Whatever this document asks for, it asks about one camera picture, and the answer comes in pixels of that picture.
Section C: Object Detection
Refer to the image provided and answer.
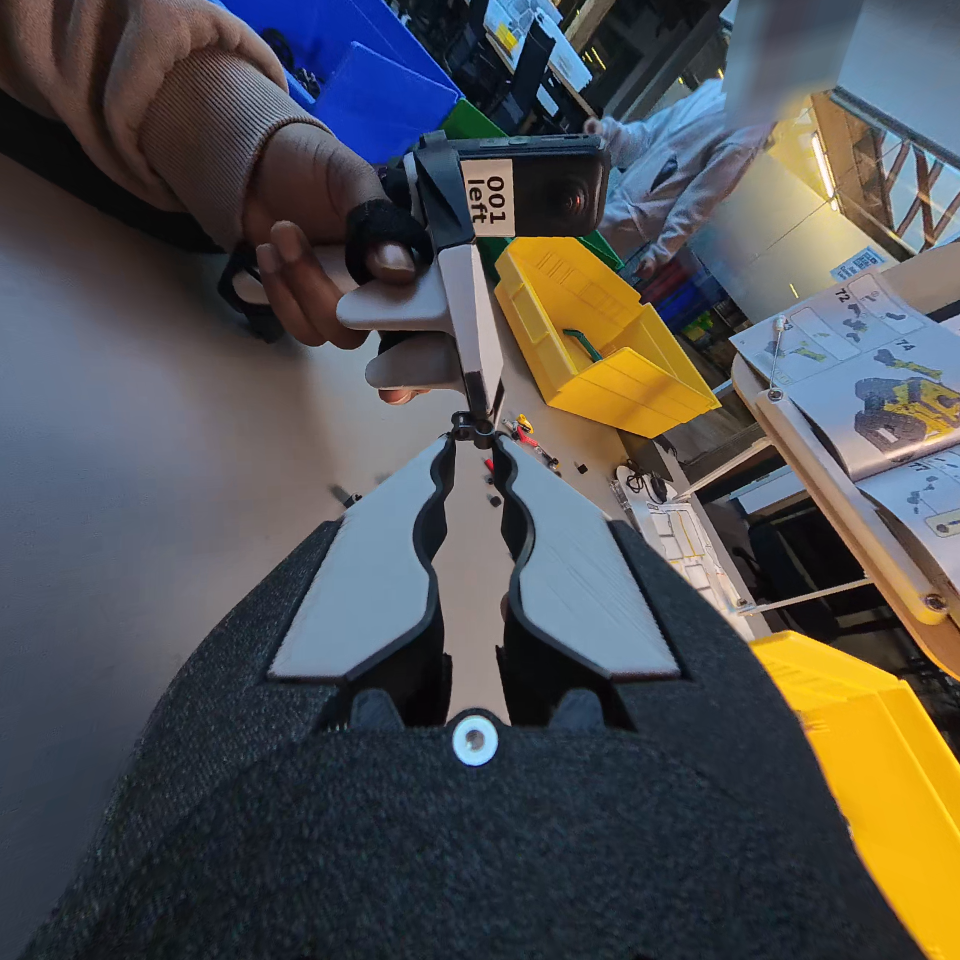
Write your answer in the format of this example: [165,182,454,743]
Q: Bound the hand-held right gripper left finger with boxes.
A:
[270,438,454,679]

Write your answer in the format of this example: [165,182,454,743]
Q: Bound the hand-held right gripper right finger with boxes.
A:
[498,438,684,679]

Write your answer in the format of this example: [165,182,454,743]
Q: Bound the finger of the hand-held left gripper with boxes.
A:
[440,248,507,424]

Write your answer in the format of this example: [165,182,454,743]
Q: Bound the grey desk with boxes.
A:
[0,150,751,960]

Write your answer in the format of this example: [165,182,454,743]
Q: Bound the person's left hand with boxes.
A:
[240,123,394,346]

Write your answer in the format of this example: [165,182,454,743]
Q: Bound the white instruction sheet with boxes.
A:
[615,465,759,616]

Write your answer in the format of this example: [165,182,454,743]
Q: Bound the green plastic bin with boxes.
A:
[443,98,624,271]

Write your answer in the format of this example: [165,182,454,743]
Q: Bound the scattered small building pieces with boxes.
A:
[480,413,594,511]

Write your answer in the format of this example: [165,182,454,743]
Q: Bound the yellow plastic bin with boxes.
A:
[750,630,960,960]
[495,236,721,439]

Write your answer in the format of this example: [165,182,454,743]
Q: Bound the blue plastic bin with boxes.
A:
[210,0,459,163]

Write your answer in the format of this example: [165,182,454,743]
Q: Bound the open instruction booklet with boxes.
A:
[731,270,960,594]

